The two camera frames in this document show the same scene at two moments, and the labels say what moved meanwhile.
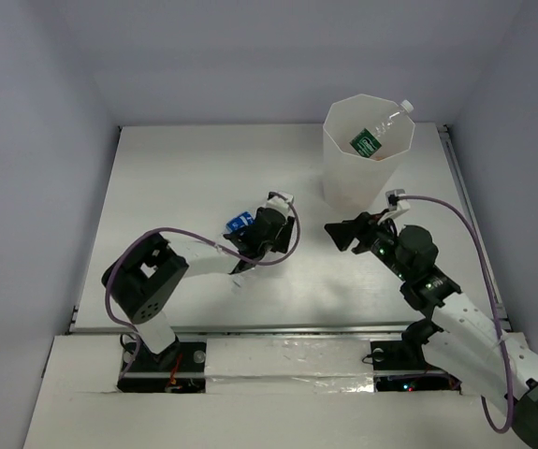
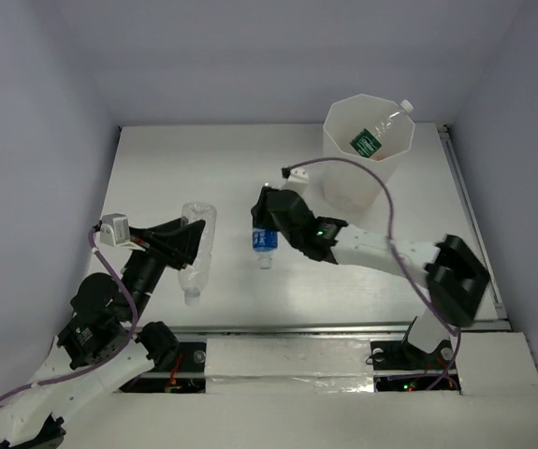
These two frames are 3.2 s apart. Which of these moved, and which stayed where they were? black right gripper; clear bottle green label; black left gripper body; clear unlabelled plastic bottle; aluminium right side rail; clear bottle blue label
Moved: black right gripper; clear unlabelled plastic bottle; clear bottle blue label; black left gripper body
Stayed: clear bottle green label; aluminium right side rail
